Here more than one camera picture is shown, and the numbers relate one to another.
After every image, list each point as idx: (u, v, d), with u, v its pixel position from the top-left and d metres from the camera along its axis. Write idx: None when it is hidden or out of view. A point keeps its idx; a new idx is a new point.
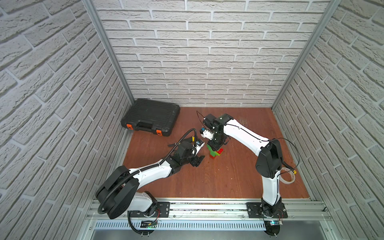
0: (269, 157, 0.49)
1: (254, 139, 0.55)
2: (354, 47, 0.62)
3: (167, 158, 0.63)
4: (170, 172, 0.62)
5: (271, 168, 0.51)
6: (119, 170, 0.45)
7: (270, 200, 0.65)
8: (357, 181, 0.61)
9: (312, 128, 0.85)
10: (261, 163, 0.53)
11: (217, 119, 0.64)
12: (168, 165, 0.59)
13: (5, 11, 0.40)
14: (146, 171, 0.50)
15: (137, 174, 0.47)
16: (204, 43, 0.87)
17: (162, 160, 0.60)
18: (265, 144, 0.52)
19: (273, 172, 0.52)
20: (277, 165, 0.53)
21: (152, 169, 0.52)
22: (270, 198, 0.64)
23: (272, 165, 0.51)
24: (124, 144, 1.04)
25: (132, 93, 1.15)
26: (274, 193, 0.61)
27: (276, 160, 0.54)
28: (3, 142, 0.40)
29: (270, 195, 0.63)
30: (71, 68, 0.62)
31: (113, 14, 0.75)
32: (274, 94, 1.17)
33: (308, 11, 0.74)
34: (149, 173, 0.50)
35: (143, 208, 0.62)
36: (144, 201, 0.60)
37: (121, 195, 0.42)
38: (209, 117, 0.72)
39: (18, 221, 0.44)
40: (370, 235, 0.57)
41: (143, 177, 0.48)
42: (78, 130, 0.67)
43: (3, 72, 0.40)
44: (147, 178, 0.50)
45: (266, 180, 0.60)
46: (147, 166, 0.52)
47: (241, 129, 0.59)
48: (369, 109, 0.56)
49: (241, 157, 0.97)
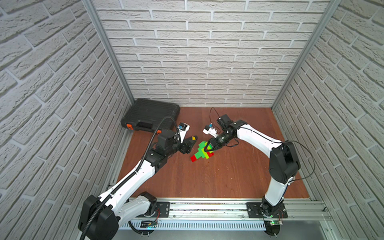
0: (280, 157, 0.48)
1: (265, 141, 0.55)
2: (354, 47, 0.62)
3: (147, 156, 0.55)
4: (155, 169, 0.55)
5: (287, 172, 0.49)
6: (89, 199, 0.40)
7: (272, 201, 0.64)
8: (357, 181, 0.61)
9: (312, 128, 0.85)
10: (274, 165, 0.51)
11: (232, 123, 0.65)
12: (147, 166, 0.52)
13: (5, 12, 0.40)
14: (120, 189, 0.44)
15: (109, 199, 0.41)
16: (204, 43, 0.87)
17: (139, 164, 0.52)
18: (277, 145, 0.51)
19: (288, 177, 0.49)
20: (293, 170, 0.50)
21: (128, 182, 0.46)
22: (272, 200, 0.64)
23: (285, 168, 0.49)
24: (124, 144, 1.04)
25: (132, 93, 1.15)
26: (279, 195, 0.59)
27: (293, 164, 0.51)
28: (3, 142, 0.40)
29: (274, 198, 0.63)
30: (71, 68, 0.62)
31: (113, 14, 0.75)
32: (274, 94, 1.17)
33: (308, 11, 0.74)
34: (125, 189, 0.44)
35: (142, 211, 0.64)
36: (141, 206, 0.60)
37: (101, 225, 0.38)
38: (224, 118, 0.75)
39: (18, 221, 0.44)
40: (370, 235, 0.57)
41: (119, 197, 0.43)
42: (78, 130, 0.67)
43: (3, 72, 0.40)
44: (126, 195, 0.45)
45: (275, 183, 0.58)
46: (120, 182, 0.46)
47: (254, 132, 0.60)
48: (369, 109, 0.56)
49: (241, 157, 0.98)
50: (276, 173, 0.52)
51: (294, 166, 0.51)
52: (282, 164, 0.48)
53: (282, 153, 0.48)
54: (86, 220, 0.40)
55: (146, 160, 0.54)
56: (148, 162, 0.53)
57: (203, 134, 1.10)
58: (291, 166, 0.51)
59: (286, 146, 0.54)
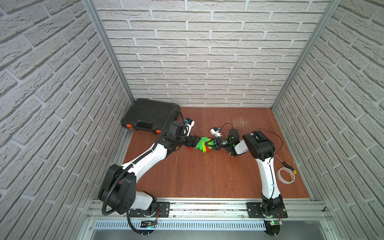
0: (250, 138, 0.67)
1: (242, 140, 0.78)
2: (354, 47, 0.62)
3: (160, 140, 0.61)
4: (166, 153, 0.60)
5: (260, 149, 0.62)
6: (112, 168, 0.44)
7: (266, 193, 0.68)
8: (357, 180, 0.61)
9: (312, 128, 0.85)
10: (252, 148, 0.67)
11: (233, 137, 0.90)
12: (162, 148, 0.57)
13: (5, 11, 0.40)
14: (141, 162, 0.48)
15: (131, 168, 0.45)
16: (204, 43, 0.87)
17: (155, 145, 0.57)
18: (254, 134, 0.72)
19: (264, 155, 0.63)
20: (267, 148, 0.63)
21: (146, 157, 0.50)
22: (266, 191, 0.68)
23: (260, 147, 0.63)
24: (124, 144, 1.04)
25: (132, 93, 1.15)
26: (270, 183, 0.65)
27: (267, 145, 0.64)
28: (3, 142, 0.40)
29: (267, 187, 0.67)
30: (71, 68, 0.62)
31: (113, 14, 0.75)
32: (274, 94, 1.17)
33: (308, 11, 0.74)
34: (144, 162, 0.49)
35: (143, 208, 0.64)
36: (145, 199, 0.61)
37: (124, 191, 0.42)
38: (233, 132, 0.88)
39: (18, 221, 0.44)
40: (370, 235, 0.57)
41: (139, 168, 0.46)
42: (78, 130, 0.67)
43: (3, 72, 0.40)
44: (143, 168, 0.48)
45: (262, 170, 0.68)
46: (140, 156, 0.50)
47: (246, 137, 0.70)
48: (369, 109, 0.56)
49: (241, 157, 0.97)
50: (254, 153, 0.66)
51: (266, 145, 0.64)
52: (252, 142, 0.66)
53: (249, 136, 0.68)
54: (107, 188, 0.43)
55: (161, 144, 0.58)
56: (162, 146, 0.58)
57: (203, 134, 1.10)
58: (263, 144, 0.64)
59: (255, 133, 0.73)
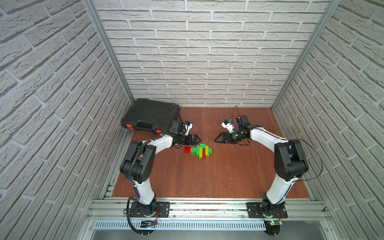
0: (283, 152, 0.50)
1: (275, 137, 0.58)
2: (354, 47, 0.62)
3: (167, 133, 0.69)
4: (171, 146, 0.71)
5: (290, 170, 0.50)
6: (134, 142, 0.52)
7: (272, 199, 0.65)
8: (357, 180, 0.61)
9: (312, 128, 0.85)
10: (279, 161, 0.53)
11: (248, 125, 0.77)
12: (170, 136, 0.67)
13: (5, 11, 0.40)
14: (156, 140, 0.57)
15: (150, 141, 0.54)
16: (204, 43, 0.87)
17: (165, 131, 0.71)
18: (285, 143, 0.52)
19: (292, 175, 0.50)
20: (298, 170, 0.50)
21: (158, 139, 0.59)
22: (272, 197, 0.65)
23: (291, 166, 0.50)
24: (124, 144, 1.04)
25: (132, 93, 1.15)
26: (281, 194, 0.60)
27: (300, 165, 0.51)
28: (3, 142, 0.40)
29: (275, 196, 0.63)
30: (71, 68, 0.62)
31: (113, 14, 0.75)
32: (274, 94, 1.17)
33: (308, 11, 0.74)
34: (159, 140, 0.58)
35: (144, 203, 0.64)
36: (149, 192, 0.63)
37: (147, 159, 0.49)
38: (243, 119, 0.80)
39: (17, 221, 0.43)
40: (370, 235, 0.57)
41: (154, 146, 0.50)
42: (78, 130, 0.67)
43: (3, 72, 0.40)
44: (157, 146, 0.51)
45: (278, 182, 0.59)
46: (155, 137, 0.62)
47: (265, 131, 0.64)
48: (369, 109, 0.56)
49: (241, 157, 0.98)
50: (280, 170, 0.53)
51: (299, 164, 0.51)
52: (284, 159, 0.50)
53: (285, 148, 0.51)
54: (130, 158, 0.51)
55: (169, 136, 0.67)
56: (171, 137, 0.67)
57: (203, 134, 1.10)
58: (295, 163, 0.51)
59: (293, 144, 0.54)
